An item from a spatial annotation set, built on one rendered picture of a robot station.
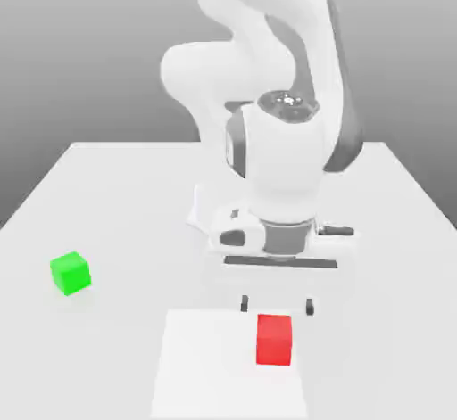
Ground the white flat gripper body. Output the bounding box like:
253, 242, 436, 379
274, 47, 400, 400
208, 251, 353, 287

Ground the small red cube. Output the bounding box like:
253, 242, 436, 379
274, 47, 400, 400
255, 313, 294, 367

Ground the small green cube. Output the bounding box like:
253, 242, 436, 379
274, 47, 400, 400
49, 250, 93, 297

